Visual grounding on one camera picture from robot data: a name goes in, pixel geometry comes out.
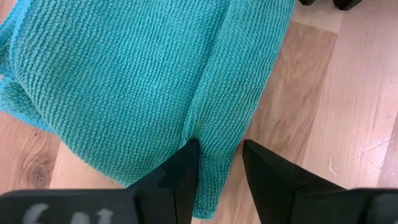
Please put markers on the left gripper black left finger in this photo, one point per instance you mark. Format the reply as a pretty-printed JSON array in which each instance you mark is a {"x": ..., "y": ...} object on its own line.
[{"x": 174, "y": 193}]

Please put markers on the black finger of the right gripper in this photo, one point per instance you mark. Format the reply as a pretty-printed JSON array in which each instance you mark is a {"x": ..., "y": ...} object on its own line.
[
  {"x": 307, "y": 2},
  {"x": 346, "y": 3}
]

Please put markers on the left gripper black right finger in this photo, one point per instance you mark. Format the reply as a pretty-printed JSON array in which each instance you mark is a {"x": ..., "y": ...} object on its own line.
[{"x": 280, "y": 193}]

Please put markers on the teal microfiber towel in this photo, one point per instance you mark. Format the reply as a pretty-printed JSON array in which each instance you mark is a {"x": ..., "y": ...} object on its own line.
[{"x": 124, "y": 77}]

